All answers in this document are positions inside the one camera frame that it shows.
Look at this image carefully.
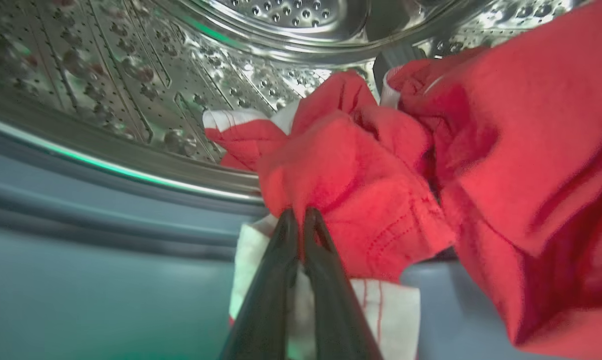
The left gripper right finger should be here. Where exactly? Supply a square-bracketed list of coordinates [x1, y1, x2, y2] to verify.
[303, 207, 384, 360]

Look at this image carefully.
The grey rubber door gasket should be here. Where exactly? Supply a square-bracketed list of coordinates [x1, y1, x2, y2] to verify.
[0, 115, 571, 360]

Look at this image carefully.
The perforated steel drum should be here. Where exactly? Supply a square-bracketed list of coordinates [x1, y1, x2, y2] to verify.
[0, 0, 591, 203]

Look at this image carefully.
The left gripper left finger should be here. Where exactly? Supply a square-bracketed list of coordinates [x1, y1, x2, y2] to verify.
[220, 207, 300, 360]

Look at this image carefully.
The red and white garment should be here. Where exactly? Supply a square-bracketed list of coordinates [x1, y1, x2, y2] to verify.
[203, 0, 602, 360]

